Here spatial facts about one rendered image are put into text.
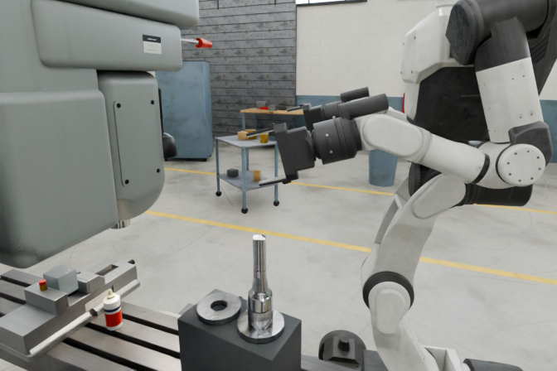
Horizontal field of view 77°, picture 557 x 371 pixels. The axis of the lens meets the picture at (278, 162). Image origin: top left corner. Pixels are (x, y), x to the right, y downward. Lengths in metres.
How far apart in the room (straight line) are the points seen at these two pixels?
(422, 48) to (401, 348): 0.85
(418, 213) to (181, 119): 6.21
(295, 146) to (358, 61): 7.51
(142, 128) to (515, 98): 0.72
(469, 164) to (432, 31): 0.31
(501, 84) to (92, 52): 0.72
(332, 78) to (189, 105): 3.33
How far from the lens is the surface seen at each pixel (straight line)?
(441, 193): 0.98
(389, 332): 1.14
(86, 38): 0.67
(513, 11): 0.79
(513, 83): 0.77
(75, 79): 0.66
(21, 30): 0.62
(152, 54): 0.78
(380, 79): 8.11
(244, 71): 8.96
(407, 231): 1.02
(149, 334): 1.07
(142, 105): 0.78
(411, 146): 0.70
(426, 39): 0.90
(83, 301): 1.15
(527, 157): 0.77
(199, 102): 6.81
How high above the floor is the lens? 1.62
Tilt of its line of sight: 14 degrees down
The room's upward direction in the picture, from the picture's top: straight up
